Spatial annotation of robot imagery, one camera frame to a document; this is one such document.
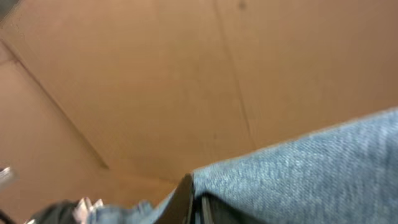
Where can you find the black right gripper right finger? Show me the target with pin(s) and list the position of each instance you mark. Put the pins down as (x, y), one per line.
(215, 211)

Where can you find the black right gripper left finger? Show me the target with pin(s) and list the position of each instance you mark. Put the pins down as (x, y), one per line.
(179, 209)

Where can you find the blue denim jeans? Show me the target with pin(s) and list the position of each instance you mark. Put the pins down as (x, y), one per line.
(346, 174)

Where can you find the folded beige garment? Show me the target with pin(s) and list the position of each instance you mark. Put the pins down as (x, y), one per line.
(84, 208)

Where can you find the black shirt white letters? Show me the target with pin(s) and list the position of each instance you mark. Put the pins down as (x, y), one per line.
(56, 213)

